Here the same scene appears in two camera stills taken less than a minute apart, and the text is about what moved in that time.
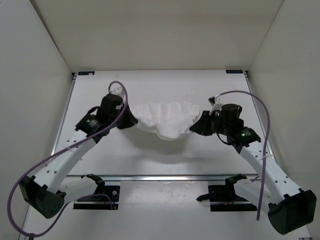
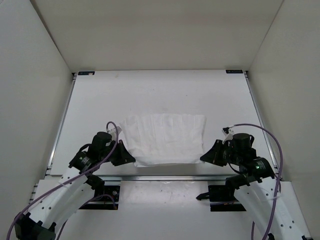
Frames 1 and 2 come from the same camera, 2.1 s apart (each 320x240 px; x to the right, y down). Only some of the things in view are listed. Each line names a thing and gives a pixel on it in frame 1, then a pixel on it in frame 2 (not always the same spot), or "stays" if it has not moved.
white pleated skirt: [169, 119] → [165, 139]
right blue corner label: [234, 71] stays
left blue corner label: [86, 73] stays
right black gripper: [199, 127] → [212, 155]
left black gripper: [131, 120] → [125, 156]
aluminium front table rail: [159, 177] stays
